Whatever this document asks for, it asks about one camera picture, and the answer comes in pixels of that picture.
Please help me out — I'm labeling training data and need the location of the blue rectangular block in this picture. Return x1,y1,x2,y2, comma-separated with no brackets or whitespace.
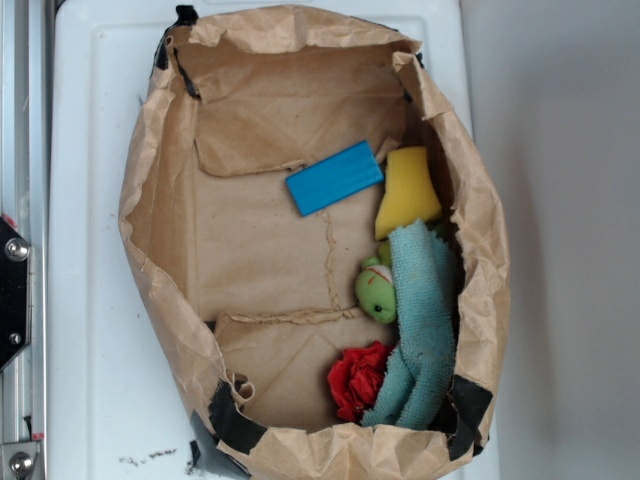
286,141,384,216

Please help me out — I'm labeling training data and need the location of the green plush toy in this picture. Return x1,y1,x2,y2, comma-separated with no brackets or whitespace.
355,241,397,324

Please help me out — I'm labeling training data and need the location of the yellow sponge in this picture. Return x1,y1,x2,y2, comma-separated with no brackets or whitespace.
374,146,442,241

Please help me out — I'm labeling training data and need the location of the red crumpled cloth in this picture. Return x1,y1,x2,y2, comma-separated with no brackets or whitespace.
327,341,394,423

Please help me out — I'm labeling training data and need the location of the light blue towel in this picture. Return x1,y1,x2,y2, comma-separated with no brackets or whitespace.
361,220,459,430

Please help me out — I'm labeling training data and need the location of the white plastic bin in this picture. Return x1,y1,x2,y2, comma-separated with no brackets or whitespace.
47,0,501,480

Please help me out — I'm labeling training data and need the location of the black metal bracket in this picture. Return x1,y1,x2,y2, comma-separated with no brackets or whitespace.
0,214,32,371

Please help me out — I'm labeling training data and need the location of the aluminium frame rail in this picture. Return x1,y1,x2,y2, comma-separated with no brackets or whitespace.
1,1,55,479

